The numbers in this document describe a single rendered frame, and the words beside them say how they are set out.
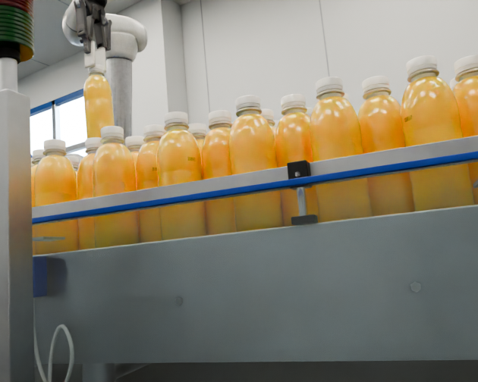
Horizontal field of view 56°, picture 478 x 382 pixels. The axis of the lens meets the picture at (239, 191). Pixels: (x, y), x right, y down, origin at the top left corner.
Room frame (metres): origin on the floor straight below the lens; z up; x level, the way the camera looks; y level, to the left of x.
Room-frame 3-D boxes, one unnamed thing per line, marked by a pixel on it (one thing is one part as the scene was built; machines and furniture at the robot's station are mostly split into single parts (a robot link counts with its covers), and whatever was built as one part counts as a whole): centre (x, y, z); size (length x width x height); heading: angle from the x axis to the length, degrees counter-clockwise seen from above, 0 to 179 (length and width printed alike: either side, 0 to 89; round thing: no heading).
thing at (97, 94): (1.14, 0.35, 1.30); 0.07 x 0.07 x 0.19
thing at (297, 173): (0.57, -0.08, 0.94); 0.03 x 0.02 x 0.08; 70
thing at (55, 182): (0.81, 0.34, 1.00); 0.07 x 0.07 x 0.19
